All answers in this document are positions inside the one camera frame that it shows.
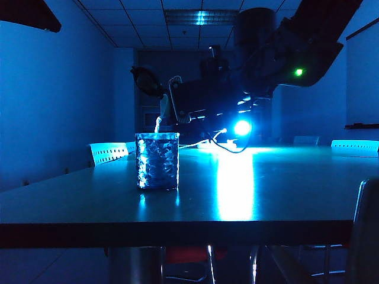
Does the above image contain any red chair with chrome legs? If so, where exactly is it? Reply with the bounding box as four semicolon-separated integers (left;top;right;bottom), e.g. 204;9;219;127
161;246;229;283

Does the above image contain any dark glossy chair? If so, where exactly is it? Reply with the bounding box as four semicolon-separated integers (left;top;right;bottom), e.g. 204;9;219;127
345;176;379;284

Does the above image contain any black thermos cup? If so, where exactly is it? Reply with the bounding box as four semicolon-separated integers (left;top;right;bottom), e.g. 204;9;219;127
131;66;255;125

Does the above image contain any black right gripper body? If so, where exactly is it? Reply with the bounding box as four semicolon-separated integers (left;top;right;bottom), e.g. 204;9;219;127
229;44;281;103

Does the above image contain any metal frame chair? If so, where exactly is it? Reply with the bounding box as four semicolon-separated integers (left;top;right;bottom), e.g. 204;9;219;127
297;244;349;279

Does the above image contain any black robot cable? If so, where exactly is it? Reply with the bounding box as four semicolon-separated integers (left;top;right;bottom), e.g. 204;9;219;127
205;130;254;154

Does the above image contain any grey chair backrest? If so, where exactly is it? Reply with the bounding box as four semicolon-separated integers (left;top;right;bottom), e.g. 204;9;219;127
293;135;320;146

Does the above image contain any textured glass cup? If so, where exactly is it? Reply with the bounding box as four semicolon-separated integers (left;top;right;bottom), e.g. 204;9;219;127
135;132;181;191

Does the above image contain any black television screen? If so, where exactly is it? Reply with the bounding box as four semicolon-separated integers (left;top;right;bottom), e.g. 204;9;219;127
177;118;263;143

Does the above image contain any white lamp cable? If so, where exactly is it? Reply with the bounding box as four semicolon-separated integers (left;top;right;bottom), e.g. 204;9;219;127
179;128;228;150

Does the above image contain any wall whiteboard with dark frame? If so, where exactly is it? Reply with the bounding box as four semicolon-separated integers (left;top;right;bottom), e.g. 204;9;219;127
345;23;379;130

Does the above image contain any metal table leg column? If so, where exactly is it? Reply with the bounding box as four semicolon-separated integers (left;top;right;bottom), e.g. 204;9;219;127
108;247;165;284

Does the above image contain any ceiling light panel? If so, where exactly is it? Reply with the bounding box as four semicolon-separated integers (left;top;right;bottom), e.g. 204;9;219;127
164;9;239;27

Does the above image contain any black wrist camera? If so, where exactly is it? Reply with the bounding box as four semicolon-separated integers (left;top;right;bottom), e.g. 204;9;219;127
200;44;231;82

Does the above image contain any white power strip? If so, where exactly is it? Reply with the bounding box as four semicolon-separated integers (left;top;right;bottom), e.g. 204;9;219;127
197;140;237;150

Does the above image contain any recessed wall panel box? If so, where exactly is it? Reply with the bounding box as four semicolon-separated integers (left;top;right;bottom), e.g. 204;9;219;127
141;106;163;133

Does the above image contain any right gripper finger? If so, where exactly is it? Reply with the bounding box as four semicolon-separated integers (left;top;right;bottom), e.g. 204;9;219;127
233;90;256;121

